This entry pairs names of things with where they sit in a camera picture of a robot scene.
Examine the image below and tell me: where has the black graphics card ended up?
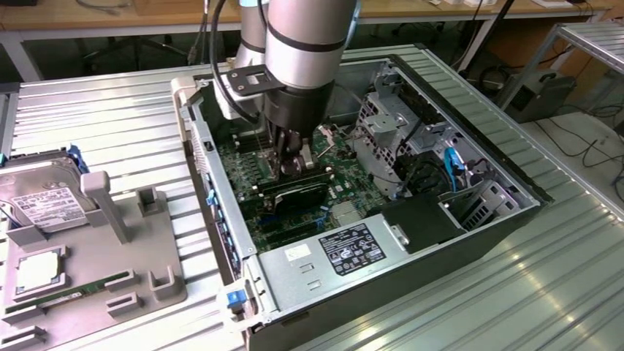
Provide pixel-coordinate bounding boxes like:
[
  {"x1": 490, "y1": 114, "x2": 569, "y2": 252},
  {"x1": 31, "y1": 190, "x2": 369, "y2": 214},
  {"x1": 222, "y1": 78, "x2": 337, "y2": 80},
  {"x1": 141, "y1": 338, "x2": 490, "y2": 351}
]
[{"x1": 257, "y1": 174, "x2": 329, "y2": 216}]

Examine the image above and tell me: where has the grey parts rack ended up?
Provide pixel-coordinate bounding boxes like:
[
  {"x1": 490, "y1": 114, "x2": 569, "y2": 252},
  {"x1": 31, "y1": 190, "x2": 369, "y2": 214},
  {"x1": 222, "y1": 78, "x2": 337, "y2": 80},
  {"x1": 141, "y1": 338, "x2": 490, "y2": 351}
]
[{"x1": 0, "y1": 170, "x2": 191, "y2": 351}]

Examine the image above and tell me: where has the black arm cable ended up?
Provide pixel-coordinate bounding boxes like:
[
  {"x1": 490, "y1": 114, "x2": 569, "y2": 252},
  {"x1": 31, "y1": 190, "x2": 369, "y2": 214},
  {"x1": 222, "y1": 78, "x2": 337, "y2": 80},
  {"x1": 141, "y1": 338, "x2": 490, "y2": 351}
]
[{"x1": 193, "y1": 0, "x2": 263, "y2": 126}]

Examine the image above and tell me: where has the small silver heatsink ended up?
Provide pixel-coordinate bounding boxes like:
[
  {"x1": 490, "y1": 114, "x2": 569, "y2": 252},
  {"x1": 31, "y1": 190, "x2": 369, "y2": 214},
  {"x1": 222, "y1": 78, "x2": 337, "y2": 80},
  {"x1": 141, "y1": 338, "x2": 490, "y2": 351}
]
[{"x1": 331, "y1": 203, "x2": 366, "y2": 223}]

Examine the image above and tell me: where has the silver hard disk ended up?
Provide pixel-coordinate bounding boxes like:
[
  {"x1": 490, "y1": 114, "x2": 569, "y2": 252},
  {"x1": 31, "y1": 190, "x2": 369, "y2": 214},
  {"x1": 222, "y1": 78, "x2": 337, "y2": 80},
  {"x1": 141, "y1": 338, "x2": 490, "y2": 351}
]
[{"x1": 0, "y1": 151, "x2": 93, "y2": 235}]

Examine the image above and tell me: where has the grey power supply unit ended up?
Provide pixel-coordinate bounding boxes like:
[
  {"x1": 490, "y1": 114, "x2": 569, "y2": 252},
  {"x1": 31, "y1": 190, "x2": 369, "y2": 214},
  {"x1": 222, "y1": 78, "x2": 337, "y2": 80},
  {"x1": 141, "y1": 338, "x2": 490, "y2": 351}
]
[{"x1": 258, "y1": 214, "x2": 417, "y2": 312}]

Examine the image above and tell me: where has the blue flat wire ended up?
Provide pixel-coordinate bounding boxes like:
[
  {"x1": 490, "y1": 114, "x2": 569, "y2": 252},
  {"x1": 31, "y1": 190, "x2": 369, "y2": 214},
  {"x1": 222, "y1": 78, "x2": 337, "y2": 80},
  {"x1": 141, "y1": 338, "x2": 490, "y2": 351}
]
[{"x1": 445, "y1": 146, "x2": 466, "y2": 194}]

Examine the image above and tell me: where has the green RAM stick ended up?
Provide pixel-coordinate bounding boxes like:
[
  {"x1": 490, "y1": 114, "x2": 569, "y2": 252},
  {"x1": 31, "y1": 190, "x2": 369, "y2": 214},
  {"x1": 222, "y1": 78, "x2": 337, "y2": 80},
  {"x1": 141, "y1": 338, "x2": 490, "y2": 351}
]
[{"x1": 5, "y1": 276, "x2": 113, "y2": 314}]

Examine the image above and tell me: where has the black chair base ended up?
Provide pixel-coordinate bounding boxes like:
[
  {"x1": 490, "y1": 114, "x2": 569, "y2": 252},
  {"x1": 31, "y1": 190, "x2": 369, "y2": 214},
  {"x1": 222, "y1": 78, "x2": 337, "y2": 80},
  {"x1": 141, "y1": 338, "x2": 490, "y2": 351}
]
[{"x1": 81, "y1": 34, "x2": 193, "y2": 72}]

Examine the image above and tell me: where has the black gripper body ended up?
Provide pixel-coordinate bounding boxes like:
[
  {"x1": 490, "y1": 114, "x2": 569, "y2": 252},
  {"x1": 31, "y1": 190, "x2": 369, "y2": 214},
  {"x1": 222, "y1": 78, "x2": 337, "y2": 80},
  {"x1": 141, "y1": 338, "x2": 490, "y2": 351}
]
[{"x1": 265, "y1": 80, "x2": 337, "y2": 141}]

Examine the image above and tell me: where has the installed dark RAM stick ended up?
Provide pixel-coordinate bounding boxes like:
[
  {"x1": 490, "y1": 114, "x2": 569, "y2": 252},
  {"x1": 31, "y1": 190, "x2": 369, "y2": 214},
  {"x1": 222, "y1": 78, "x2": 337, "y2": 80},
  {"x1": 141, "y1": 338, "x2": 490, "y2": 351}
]
[{"x1": 257, "y1": 178, "x2": 294, "y2": 197}]

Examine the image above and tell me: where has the silver CPU chip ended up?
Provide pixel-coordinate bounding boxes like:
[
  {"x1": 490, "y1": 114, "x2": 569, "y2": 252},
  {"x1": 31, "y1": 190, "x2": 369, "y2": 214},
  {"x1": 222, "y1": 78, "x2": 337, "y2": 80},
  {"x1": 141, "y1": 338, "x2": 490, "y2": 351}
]
[{"x1": 14, "y1": 250, "x2": 69, "y2": 294}]

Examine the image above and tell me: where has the coiled black cable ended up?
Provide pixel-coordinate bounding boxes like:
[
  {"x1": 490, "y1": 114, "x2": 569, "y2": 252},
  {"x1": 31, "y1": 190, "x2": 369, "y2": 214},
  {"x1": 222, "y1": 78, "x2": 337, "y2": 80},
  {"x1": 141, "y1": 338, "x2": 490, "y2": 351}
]
[{"x1": 479, "y1": 64, "x2": 513, "y2": 91}]

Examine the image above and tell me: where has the long wooden desk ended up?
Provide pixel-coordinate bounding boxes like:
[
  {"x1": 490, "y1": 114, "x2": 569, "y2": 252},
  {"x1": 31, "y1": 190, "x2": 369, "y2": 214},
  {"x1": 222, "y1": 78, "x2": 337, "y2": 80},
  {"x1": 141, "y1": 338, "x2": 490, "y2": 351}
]
[{"x1": 0, "y1": 0, "x2": 614, "y2": 83}]

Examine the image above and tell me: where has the black open PC case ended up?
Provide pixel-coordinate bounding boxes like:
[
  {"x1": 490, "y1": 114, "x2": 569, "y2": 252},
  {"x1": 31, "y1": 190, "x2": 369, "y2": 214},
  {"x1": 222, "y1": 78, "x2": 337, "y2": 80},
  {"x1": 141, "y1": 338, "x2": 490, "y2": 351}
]
[{"x1": 170, "y1": 53, "x2": 557, "y2": 351}]

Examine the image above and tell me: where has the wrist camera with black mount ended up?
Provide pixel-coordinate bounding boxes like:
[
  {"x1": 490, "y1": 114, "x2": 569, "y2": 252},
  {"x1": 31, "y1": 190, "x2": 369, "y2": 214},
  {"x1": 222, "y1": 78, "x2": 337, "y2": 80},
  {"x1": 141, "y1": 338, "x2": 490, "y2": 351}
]
[{"x1": 218, "y1": 64, "x2": 290, "y2": 121}]

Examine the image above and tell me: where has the black floor machine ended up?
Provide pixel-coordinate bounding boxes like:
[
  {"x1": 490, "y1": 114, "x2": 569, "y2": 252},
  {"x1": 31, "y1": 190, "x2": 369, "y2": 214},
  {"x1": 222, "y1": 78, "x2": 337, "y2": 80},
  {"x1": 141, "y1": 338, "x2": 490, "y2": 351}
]
[{"x1": 506, "y1": 71, "x2": 579, "y2": 124}]

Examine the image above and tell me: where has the blue expansion slot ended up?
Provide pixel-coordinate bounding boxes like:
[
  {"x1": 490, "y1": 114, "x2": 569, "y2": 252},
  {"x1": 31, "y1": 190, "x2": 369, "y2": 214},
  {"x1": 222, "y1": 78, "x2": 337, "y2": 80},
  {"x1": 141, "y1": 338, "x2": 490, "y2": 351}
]
[{"x1": 257, "y1": 214, "x2": 295, "y2": 226}]

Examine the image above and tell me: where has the green motherboard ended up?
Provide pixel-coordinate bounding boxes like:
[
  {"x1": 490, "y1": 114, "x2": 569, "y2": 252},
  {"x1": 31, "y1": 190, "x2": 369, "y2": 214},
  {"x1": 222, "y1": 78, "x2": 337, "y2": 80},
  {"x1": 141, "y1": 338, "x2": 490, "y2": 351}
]
[{"x1": 214, "y1": 122, "x2": 387, "y2": 254}]

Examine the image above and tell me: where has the aluminium slat frame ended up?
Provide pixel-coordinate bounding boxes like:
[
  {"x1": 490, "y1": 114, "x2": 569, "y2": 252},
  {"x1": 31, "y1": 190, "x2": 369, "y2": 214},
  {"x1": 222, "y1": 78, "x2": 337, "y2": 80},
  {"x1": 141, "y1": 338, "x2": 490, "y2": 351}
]
[{"x1": 525, "y1": 23, "x2": 624, "y2": 107}]

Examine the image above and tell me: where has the black floor cable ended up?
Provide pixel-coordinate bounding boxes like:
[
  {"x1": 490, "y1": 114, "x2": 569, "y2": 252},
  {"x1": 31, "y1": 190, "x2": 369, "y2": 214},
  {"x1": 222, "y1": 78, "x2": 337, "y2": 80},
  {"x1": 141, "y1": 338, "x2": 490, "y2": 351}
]
[{"x1": 535, "y1": 119, "x2": 624, "y2": 170}]

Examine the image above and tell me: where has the perforated metal disk bay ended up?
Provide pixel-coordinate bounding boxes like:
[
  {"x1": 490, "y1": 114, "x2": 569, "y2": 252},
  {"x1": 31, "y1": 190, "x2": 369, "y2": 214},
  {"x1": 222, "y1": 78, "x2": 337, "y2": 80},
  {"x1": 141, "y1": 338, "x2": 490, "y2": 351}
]
[{"x1": 354, "y1": 91, "x2": 422, "y2": 197}]

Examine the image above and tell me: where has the black plastic shroud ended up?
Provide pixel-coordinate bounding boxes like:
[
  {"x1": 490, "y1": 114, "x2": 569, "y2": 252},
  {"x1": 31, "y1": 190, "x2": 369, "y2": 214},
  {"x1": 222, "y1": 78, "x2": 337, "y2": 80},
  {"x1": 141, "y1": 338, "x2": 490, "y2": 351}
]
[{"x1": 379, "y1": 193, "x2": 474, "y2": 255}]

